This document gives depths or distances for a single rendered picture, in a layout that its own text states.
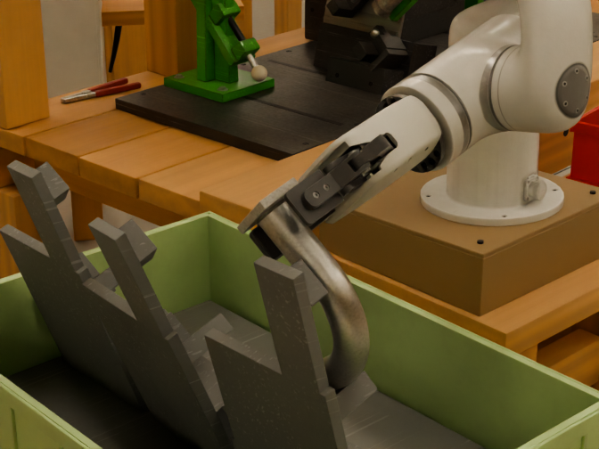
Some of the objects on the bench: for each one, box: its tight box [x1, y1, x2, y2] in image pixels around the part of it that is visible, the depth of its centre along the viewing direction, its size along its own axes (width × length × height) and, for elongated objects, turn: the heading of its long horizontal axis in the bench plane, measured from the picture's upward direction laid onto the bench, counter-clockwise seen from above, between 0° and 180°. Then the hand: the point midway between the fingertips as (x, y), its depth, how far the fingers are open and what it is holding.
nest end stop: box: [368, 49, 409, 72], centre depth 228 cm, size 4×7×6 cm, turn 138°
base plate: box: [115, 12, 599, 161], centre depth 250 cm, size 42×110×2 cm, turn 138°
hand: (289, 221), depth 105 cm, fingers open, 7 cm apart
